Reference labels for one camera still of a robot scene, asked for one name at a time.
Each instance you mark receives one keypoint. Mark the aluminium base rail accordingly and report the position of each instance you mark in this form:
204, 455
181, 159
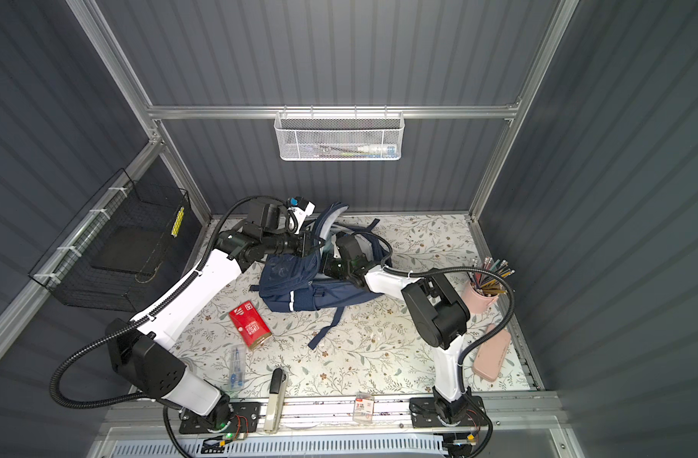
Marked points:
240, 418

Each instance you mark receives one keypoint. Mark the clear pen pouch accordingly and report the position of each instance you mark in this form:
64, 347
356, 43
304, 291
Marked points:
237, 367

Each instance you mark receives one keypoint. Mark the black wire wall basket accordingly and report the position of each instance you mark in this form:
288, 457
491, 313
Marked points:
126, 253

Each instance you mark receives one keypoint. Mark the small clear staples box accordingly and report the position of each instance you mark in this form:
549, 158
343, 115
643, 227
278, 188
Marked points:
363, 411

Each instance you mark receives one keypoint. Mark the red card box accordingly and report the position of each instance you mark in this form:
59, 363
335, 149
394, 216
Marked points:
250, 325

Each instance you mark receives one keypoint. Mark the black and cream stapler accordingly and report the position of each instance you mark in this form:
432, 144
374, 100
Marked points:
276, 398

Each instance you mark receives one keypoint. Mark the white wire mesh basket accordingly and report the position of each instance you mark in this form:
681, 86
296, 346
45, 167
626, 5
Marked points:
334, 136

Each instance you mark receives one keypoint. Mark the navy blue student backpack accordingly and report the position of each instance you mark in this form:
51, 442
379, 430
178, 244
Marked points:
329, 278

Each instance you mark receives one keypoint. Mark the pink pencil case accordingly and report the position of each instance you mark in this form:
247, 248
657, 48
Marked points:
491, 356

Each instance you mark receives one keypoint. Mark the pink pencil cup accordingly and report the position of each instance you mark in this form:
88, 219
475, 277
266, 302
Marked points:
476, 302

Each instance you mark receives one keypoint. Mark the bundle of coloured pencils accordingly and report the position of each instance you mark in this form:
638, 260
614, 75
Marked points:
486, 283

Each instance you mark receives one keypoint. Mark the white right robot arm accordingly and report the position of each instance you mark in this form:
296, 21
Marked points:
437, 310

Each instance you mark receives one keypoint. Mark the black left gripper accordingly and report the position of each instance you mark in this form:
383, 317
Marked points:
304, 237

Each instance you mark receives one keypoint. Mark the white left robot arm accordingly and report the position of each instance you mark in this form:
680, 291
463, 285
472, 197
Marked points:
141, 350

